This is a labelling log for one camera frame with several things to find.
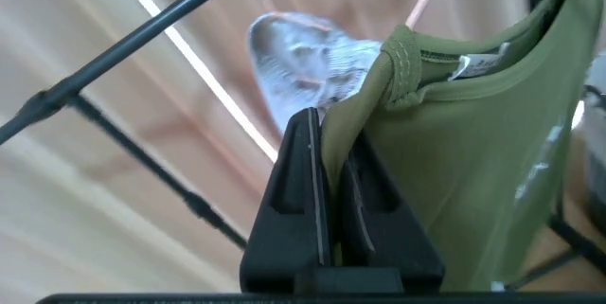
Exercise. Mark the black clothes rack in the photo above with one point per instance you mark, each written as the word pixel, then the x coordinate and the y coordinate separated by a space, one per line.
pixel 118 48

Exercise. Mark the green shirt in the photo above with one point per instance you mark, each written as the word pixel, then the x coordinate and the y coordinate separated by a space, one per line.
pixel 473 152

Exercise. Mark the pale grey shorts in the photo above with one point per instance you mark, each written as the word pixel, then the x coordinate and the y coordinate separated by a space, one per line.
pixel 303 72

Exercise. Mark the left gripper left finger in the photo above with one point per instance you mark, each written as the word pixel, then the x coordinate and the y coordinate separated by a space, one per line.
pixel 284 233

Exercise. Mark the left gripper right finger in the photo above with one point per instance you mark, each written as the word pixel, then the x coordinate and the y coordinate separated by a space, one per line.
pixel 393 237

